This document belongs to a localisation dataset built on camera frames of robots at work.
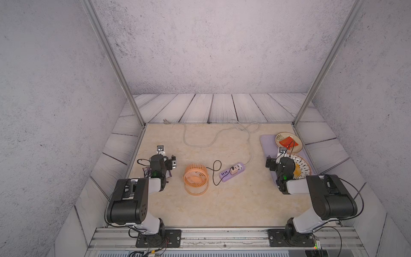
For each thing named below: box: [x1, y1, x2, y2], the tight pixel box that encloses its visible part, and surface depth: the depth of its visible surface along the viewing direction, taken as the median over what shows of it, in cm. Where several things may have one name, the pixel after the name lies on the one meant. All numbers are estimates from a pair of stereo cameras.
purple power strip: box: [218, 162, 247, 183], surface depth 95 cm
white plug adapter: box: [229, 163, 243, 176], surface depth 92 cm
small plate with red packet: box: [274, 131, 303, 154], surface depth 110 cm
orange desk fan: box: [183, 163, 210, 196], surface depth 88 cm
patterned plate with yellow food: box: [288, 153, 312, 179], surface depth 98 cm
